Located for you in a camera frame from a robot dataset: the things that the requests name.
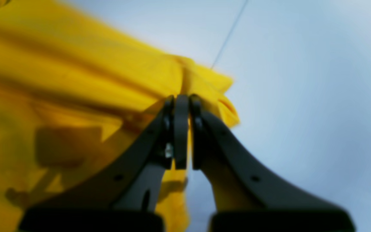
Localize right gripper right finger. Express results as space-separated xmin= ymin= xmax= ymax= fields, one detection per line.
xmin=189 ymin=95 xmax=356 ymax=232

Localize yellow T-shirt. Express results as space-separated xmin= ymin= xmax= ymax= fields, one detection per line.
xmin=0 ymin=0 xmax=239 ymax=232

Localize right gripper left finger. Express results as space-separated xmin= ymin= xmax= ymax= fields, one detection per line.
xmin=19 ymin=94 xmax=189 ymax=232

